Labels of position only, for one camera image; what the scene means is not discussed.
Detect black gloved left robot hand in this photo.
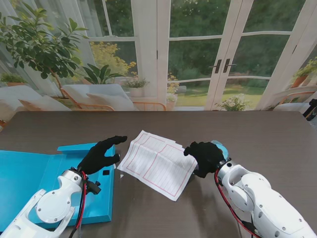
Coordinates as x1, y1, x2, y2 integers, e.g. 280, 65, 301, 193
77, 135, 128, 176

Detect red left arm cable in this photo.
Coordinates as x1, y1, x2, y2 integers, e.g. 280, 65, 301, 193
71, 172, 88, 234

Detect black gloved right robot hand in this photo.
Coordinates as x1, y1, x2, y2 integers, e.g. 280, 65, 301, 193
183, 141, 226, 179

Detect white lined paper sheets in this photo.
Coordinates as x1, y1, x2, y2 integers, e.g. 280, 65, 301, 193
117, 130, 199, 202

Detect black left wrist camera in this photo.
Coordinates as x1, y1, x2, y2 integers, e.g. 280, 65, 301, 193
86, 180, 102, 195

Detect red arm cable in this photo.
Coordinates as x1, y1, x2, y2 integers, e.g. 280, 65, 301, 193
214, 170, 261, 238
71, 172, 88, 234

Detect blue file box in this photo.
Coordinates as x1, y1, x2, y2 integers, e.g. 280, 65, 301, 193
0, 142, 117, 226

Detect printed garden window backdrop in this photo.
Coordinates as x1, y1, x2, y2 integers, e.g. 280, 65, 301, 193
0, 0, 317, 113

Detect light blue label roll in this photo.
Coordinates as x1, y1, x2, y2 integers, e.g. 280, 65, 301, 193
211, 140, 230, 159

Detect black stand at table edge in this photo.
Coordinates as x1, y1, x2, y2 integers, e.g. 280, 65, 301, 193
303, 98, 317, 121

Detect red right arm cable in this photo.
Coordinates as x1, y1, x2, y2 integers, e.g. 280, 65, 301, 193
214, 170, 261, 238

